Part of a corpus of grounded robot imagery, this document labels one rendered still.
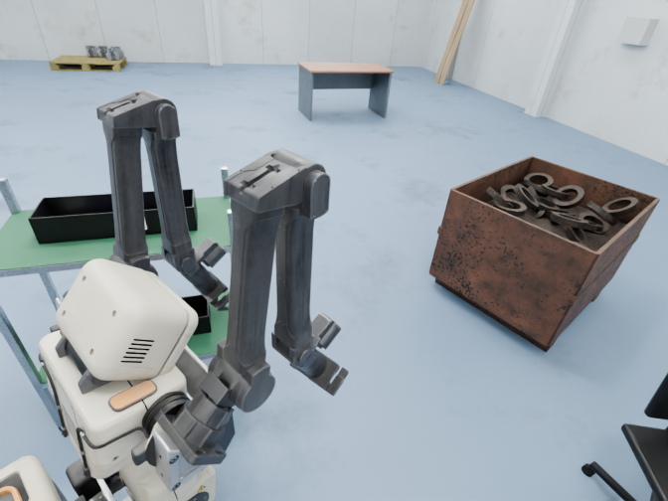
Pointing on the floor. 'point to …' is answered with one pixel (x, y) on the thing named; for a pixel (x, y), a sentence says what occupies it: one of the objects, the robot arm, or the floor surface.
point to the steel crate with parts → (536, 244)
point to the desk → (341, 77)
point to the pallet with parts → (92, 60)
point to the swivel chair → (644, 449)
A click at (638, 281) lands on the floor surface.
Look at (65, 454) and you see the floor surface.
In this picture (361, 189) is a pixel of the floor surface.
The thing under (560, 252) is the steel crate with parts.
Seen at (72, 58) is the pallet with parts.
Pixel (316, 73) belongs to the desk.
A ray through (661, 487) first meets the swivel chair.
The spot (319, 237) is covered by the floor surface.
